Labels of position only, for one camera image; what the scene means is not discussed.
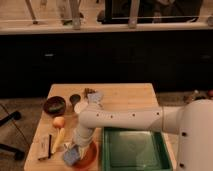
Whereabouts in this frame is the green plastic tray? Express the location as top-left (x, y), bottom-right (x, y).
top-left (101, 128), bottom-right (173, 171)

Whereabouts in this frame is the small dark cup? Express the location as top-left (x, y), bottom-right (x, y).
top-left (69, 94), bottom-right (81, 107)

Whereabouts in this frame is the dark long cabinet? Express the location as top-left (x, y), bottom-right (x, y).
top-left (0, 30), bottom-right (213, 98)

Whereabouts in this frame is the yellow banana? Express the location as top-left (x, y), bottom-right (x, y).
top-left (51, 128), bottom-right (65, 154)

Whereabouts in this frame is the orange round fruit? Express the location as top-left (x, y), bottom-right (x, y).
top-left (52, 116), bottom-right (65, 129)

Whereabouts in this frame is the dark brown bowl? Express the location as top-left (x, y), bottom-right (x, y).
top-left (43, 96), bottom-right (66, 116)

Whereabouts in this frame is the small brown object cluster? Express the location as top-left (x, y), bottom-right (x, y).
top-left (84, 88), bottom-right (96, 98)

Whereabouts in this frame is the black chair base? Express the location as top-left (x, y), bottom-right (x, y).
top-left (0, 104), bottom-right (25, 161)

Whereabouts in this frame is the red bowl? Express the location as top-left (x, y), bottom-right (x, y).
top-left (73, 141), bottom-right (98, 171)

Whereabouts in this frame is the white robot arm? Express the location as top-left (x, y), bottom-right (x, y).
top-left (73, 99), bottom-right (213, 171)

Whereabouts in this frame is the blue sponge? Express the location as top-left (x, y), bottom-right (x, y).
top-left (63, 148), bottom-right (80, 166)

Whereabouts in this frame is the black marker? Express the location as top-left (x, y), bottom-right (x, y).
top-left (48, 134), bottom-right (52, 159)

